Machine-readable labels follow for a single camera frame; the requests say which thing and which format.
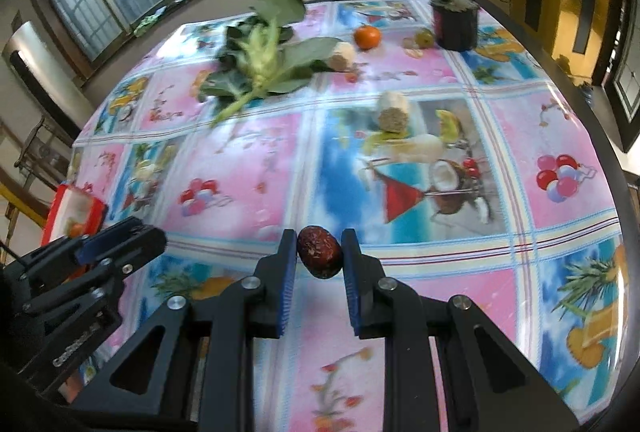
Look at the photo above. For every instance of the green cloth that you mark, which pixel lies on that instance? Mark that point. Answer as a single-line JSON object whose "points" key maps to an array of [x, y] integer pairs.
{"points": [[150, 22]]}

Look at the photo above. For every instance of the dried red date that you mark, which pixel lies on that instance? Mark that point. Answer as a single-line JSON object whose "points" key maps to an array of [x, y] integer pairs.
{"points": [[320, 252]]}

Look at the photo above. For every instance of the small green fruit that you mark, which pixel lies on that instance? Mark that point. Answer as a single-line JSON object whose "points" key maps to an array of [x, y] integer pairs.
{"points": [[425, 38]]}

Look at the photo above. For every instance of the tangerine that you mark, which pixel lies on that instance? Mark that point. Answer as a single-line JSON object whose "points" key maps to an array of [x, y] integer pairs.
{"points": [[367, 37]]}

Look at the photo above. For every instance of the leafy green vegetable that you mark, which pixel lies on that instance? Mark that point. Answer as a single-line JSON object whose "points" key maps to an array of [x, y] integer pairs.
{"points": [[265, 57]]}

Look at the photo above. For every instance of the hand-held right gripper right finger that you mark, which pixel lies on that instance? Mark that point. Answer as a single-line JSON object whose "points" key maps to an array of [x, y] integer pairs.
{"points": [[351, 282]]}

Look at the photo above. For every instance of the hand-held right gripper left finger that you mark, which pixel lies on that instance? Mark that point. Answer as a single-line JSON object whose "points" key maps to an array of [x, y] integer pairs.
{"points": [[287, 282]]}

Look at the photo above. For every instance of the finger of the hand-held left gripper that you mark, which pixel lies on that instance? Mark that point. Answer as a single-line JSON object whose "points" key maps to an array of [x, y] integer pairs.
{"points": [[85, 287], [107, 237]]}

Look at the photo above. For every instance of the black jar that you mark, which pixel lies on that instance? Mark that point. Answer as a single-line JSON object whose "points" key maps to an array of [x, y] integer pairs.
{"points": [[454, 22]]}

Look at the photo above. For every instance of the red tray with white inside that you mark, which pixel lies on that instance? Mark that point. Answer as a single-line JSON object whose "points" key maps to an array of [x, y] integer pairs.
{"points": [[70, 212]]}

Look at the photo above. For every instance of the wooden chair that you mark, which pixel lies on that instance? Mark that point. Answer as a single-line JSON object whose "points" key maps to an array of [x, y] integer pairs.
{"points": [[35, 147]]}

